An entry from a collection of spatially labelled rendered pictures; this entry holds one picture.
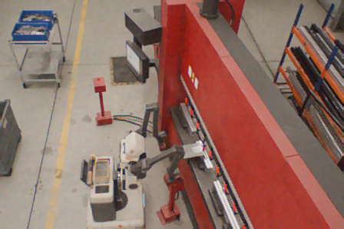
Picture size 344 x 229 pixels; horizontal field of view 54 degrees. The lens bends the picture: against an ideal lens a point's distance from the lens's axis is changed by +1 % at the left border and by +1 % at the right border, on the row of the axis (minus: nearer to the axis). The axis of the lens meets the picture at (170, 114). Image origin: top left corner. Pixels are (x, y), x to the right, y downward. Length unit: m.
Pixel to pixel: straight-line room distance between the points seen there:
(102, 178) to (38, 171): 1.55
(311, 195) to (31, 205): 3.52
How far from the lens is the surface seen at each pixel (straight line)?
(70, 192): 4.66
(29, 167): 5.04
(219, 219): 3.44
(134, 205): 4.13
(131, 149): 3.24
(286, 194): 2.26
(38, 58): 6.36
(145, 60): 3.92
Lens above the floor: 3.85
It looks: 44 degrees down
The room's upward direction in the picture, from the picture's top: 5 degrees clockwise
